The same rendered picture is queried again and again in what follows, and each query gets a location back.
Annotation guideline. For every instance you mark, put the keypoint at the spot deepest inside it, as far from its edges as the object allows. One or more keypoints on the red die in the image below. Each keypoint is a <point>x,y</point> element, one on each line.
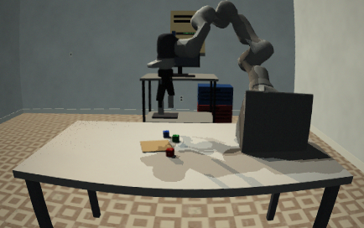
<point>170,152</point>

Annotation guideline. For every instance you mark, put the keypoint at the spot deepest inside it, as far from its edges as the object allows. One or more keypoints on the blue die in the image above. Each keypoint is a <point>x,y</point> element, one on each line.
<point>166,133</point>

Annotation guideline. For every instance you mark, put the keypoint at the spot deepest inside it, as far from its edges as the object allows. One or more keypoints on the tan flat mat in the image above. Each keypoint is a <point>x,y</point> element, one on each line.
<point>155,146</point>

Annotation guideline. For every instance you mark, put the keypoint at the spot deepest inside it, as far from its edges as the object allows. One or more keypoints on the green die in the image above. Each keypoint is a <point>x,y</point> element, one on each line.
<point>175,138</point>

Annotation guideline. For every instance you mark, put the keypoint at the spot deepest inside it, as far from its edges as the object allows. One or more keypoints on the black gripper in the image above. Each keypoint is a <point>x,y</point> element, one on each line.
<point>165,83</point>

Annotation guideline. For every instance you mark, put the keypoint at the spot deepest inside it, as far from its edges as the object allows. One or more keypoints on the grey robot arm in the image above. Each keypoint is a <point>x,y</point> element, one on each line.
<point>168,46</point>

